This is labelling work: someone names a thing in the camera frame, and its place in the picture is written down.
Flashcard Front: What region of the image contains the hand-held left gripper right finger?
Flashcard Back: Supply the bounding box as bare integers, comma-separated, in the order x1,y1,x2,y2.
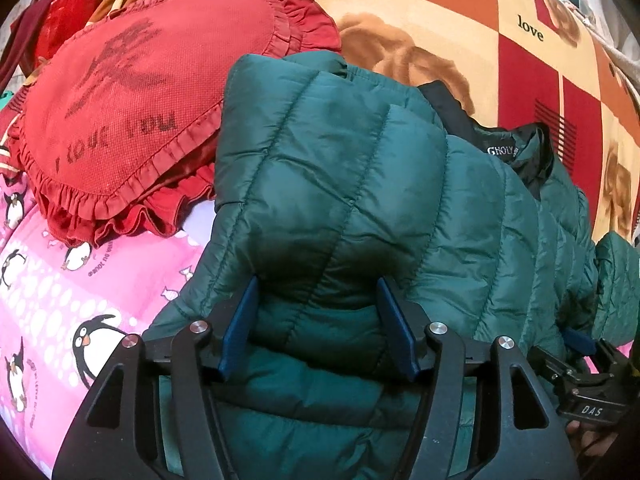
376,276,581,480

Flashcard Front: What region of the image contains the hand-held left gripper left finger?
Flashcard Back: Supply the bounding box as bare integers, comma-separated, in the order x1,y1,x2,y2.
51,276,261,480

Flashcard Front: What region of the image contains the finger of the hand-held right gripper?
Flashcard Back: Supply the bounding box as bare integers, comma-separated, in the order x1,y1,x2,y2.
562,327,601,359

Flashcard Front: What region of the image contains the green quilted puffer jacket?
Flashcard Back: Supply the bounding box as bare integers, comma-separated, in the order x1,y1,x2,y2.
142,52,640,480

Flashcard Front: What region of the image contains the person's right hand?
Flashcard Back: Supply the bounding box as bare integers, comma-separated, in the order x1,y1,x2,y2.
565,417,623,468

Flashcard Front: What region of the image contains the pale lavender pillow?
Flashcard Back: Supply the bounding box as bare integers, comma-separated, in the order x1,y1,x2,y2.
177,199,221,243

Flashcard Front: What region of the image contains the pink penguin print blanket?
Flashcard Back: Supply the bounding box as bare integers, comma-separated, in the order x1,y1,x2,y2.
0,170,221,480

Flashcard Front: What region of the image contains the red heart-shaped ruffled pillow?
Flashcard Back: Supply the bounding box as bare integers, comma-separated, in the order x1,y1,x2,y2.
0,0,346,251

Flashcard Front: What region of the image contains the beige curtain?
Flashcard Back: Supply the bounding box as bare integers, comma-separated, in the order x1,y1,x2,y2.
575,0,640,93

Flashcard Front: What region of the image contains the orange checkered rose blanket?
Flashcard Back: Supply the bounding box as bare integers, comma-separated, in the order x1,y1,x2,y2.
85,0,640,246

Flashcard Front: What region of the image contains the shiny red cushion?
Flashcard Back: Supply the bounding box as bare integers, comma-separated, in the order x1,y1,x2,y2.
35,0,118,61

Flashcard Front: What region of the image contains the dark red cloth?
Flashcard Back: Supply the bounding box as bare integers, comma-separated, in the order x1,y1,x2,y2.
0,0,53,93

